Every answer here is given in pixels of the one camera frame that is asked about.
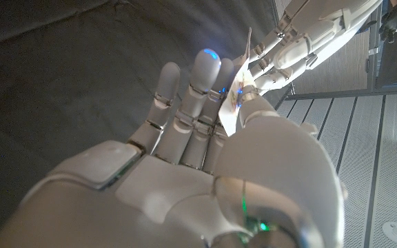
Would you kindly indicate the dark brown door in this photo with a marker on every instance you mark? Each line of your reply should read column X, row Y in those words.
column 343, row 72

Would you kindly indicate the black backdrop curtain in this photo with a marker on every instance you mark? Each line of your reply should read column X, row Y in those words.
column 81, row 51

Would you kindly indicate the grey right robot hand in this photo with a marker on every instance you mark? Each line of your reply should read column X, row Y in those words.
column 171, row 193

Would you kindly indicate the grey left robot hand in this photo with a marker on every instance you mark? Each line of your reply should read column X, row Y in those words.
column 315, row 31

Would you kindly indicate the clear patterned plastic bag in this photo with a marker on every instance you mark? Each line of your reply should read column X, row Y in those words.
column 231, row 106

